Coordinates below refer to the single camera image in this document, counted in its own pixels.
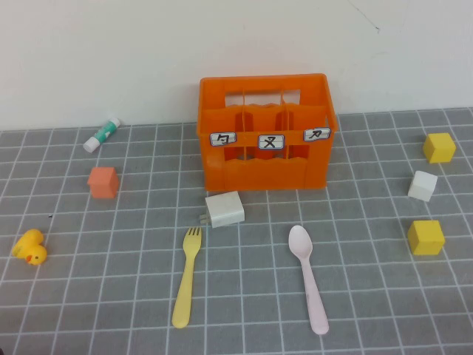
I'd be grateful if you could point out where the salmon pink cube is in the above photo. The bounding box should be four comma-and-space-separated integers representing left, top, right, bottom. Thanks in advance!
86, 166, 120, 200

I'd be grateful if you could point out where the paper label with spoon character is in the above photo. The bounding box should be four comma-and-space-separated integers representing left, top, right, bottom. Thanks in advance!
209, 132, 237, 148

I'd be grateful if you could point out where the green and white glue stick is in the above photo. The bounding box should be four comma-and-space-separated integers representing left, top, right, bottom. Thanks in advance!
82, 117, 122, 153

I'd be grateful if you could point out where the orange plastic cutlery holder crate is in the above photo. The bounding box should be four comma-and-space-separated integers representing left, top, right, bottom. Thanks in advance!
195, 72, 339, 192

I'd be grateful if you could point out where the paper label with fork character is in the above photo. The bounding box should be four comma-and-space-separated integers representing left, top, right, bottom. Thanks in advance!
257, 133, 286, 151

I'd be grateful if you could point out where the grey grid tablecloth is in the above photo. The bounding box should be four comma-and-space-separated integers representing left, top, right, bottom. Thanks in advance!
0, 106, 473, 355

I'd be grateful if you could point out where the pink plastic spoon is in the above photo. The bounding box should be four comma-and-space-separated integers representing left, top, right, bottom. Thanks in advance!
287, 224, 330, 336

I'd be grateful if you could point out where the paper label with knife character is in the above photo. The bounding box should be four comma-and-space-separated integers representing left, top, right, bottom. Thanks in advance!
303, 127, 332, 142

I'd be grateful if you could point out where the yellow plastic fork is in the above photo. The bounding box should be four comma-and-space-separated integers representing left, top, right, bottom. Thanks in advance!
171, 226, 203, 329

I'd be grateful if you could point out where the white cube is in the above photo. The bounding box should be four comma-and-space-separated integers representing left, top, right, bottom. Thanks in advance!
407, 170, 439, 203

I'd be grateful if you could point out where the yellow rubber duck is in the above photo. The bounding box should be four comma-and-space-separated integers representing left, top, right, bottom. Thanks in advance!
12, 228, 48, 266

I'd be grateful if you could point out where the white power adapter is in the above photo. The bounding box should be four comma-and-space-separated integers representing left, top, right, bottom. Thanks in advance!
199, 191, 246, 229

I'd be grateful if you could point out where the yellow cube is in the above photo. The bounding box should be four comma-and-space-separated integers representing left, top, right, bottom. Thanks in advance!
407, 220, 446, 256
422, 132, 457, 164

